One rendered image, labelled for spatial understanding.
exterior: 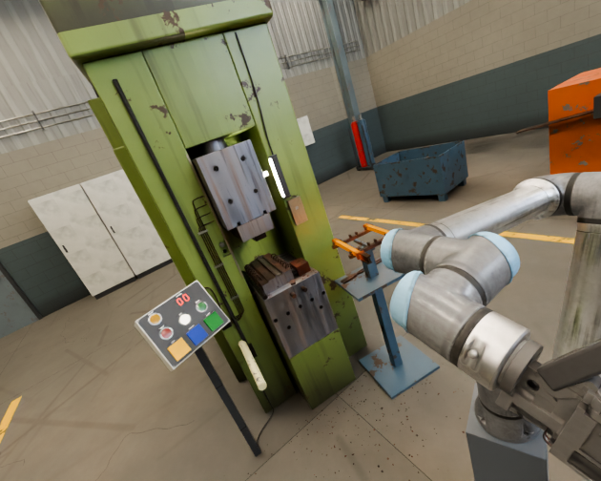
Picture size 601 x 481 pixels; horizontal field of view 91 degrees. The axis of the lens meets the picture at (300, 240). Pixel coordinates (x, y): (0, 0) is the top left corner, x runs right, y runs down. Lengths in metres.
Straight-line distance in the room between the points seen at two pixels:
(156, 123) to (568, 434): 1.72
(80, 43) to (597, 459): 1.88
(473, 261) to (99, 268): 6.74
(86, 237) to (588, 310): 6.76
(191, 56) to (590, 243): 1.74
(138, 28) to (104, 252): 5.50
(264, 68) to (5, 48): 6.47
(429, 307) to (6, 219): 7.50
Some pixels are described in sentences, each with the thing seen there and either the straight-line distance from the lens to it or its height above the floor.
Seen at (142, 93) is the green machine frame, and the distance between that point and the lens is 1.77.
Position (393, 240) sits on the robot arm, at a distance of 0.62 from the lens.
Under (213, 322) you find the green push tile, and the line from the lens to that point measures 1.60.
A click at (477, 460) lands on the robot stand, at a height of 0.46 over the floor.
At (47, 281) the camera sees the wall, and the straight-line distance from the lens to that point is 7.73.
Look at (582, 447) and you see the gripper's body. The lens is 0.45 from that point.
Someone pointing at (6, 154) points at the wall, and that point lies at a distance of 7.63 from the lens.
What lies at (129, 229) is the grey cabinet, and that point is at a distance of 6.82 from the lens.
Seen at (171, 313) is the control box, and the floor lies 1.14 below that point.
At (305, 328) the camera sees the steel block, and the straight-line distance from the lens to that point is 1.93.
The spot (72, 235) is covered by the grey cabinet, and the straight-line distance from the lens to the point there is 6.86.
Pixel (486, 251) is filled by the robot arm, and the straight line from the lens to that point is 0.54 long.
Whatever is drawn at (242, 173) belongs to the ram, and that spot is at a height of 1.62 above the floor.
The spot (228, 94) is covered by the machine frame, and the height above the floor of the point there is 2.01.
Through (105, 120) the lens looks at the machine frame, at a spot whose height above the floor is 2.18.
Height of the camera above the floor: 1.74
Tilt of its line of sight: 20 degrees down
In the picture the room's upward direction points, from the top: 20 degrees counter-clockwise
